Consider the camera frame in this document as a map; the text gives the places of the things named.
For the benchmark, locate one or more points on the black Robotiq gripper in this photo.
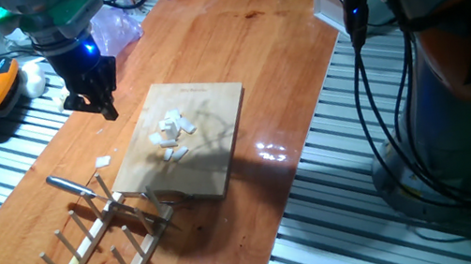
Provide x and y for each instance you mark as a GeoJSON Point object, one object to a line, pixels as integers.
{"type": "Point", "coordinates": [81, 71]}

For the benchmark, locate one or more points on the steel cleaver knife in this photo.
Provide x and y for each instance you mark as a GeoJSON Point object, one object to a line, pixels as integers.
{"type": "Point", "coordinates": [68, 184]}

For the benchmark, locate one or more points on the spare white radish piece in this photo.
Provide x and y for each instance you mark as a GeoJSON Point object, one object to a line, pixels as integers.
{"type": "Point", "coordinates": [62, 99]}

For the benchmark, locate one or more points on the tiny white radish crumb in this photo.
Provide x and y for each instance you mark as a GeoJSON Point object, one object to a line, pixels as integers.
{"type": "Point", "coordinates": [115, 149]}

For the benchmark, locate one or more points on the large white radish lump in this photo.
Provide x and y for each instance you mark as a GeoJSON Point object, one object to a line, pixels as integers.
{"type": "Point", "coordinates": [35, 80]}

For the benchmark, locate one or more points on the white radish chunk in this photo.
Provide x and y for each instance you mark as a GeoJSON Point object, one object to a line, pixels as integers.
{"type": "Point", "coordinates": [172, 114]}

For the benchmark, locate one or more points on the clear plastic bag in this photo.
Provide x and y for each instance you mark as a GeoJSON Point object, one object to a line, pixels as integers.
{"type": "Point", "coordinates": [117, 27]}

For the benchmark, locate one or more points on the wooden cutting board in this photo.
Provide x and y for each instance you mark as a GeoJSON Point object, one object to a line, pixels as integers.
{"type": "Point", "coordinates": [215, 154]}

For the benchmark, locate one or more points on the wooden peg dish rack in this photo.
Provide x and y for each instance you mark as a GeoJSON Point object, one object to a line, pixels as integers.
{"type": "Point", "coordinates": [88, 250]}

